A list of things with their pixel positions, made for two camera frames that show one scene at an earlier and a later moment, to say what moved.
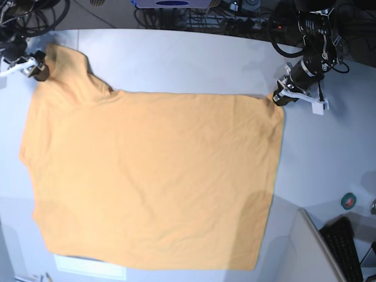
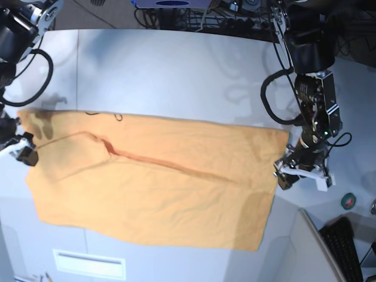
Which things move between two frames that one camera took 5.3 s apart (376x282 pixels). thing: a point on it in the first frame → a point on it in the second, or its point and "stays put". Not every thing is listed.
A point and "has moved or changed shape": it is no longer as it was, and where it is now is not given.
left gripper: [15, 49] → [7, 131]
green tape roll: [348, 201] stays put
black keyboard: [339, 235] stays put
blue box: [172, 3] stays put
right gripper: [305, 74] → [299, 154]
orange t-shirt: [179, 180] has moved or changed shape
